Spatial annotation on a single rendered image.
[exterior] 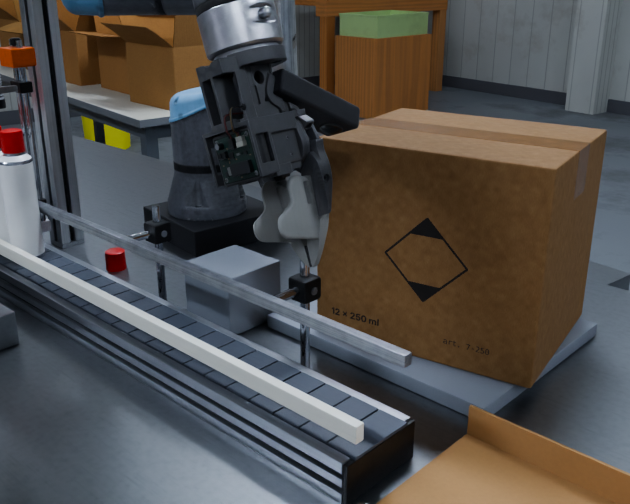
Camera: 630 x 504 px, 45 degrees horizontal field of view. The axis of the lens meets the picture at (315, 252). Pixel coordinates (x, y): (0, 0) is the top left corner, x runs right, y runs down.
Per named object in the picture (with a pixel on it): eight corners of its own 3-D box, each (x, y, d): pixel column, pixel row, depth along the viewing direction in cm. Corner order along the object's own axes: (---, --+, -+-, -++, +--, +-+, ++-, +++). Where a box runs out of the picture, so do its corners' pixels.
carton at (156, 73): (100, 102, 313) (90, 7, 300) (200, 89, 346) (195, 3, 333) (156, 116, 285) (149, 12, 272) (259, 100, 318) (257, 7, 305)
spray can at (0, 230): (-16, 252, 124) (-36, 128, 117) (7, 242, 129) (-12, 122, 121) (10, 256, 122) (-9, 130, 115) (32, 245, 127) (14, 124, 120)
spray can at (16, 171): (6, 254, 123) (-13, 129, 116) (38, 247, 126) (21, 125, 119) (18, 264, 119) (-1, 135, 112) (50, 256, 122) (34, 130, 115)
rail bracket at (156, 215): (125, 317, 113) (115, 212, 107) (165, 302, 118) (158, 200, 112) (138, 324, 111) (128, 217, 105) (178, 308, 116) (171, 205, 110)
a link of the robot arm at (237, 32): (241, 20, 77) (294, -7, 71) (252, 65, 77) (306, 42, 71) (181, 24, 72) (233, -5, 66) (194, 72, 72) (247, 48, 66)
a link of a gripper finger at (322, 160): (295, 220, 75) (273, 134, 74) (308, 216, 76) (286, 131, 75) (329, 214, 71) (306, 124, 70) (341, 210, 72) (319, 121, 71)
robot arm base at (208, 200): (154, 207, 148) (149, 157, 144) (220, 192, 156) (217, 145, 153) (193, 226, 137) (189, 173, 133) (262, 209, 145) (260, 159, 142)
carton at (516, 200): (315, 329, 105) (316, 136, 95) (393, 272, 124) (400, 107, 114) (531, 390, 90) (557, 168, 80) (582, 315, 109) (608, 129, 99)
